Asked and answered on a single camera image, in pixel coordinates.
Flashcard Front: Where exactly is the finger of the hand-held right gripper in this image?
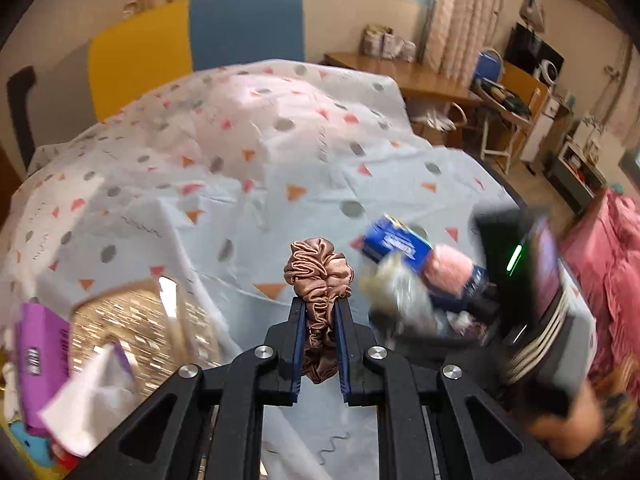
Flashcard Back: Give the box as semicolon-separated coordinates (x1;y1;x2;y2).
370;305;501;347

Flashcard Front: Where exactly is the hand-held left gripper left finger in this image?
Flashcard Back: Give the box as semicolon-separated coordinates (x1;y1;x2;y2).
65;297;307;480

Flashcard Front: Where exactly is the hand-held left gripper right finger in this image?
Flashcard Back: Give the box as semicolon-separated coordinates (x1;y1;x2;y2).
334;299;576;480

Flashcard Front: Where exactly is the pink dishcloth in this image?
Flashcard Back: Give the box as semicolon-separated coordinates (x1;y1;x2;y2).
422;244;491;308

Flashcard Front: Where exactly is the white plastic packet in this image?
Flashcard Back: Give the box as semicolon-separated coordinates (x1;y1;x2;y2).
360;255;441;333

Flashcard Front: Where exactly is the brown satin scrunchie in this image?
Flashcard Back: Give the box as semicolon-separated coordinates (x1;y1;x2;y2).
284;239;353;385

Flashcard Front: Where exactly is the blue tissue packet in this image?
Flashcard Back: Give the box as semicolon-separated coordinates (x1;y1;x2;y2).
361;214;433;273

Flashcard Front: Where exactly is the person's right forearm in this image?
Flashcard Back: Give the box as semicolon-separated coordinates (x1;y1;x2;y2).
500;280;603;461

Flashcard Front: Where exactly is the grey low shelf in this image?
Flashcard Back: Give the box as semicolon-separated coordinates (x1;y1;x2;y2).
545;142;608;213

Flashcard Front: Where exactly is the pink ruffled bedding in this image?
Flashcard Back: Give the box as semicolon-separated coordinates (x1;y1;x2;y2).
560;187;640;411

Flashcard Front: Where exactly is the white small cabinet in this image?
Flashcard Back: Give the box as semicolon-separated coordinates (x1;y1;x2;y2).
520;97;561;163

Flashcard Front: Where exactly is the white board with butterflies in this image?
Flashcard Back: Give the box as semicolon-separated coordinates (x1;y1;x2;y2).
570;115;611;161

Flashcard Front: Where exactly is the gold woven basket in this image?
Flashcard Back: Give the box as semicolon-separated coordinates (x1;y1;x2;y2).
70;275;236;386

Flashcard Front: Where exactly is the blue chair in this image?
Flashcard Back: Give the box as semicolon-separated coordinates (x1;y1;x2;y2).
475;49;503;83

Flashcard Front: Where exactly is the white round fan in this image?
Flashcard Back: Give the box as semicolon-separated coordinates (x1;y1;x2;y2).
537;59;563;83

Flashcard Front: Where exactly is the wooden desk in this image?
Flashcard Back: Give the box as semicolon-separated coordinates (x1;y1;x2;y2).
324;51;483;106

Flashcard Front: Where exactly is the printed pale blue tablecloth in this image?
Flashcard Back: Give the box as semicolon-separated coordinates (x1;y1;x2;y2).
0;57;596;480

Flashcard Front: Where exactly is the black television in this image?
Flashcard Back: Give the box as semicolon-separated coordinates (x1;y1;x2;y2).
504;22;565;76

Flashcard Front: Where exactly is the white tissue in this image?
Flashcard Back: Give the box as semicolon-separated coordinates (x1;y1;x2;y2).
39;342;143;458

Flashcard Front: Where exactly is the hanging bag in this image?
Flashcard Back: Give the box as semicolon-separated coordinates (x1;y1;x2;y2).
517;0;546;28

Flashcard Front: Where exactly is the purple tissue box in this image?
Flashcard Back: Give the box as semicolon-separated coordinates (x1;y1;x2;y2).
14;302;71;436

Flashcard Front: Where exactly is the grey yellow blue headboard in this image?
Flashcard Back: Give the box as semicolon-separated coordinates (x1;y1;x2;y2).
35;0;306;126

